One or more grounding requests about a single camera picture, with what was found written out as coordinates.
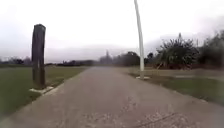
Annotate row of trees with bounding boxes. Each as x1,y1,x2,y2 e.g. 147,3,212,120
0,49,154,68

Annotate dark flax bushes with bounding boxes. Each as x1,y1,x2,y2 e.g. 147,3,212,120
154,29,224,70

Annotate dark wooden post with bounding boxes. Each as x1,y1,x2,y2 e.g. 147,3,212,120
31,23,47,90

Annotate grey gravel path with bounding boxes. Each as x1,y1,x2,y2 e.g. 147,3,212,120
0,65,224,128

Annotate tall white pole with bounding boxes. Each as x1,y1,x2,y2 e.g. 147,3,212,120
133,0,146,80

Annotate green grass field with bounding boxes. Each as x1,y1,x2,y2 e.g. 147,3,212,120
128,67,224,106
0,65,89,118

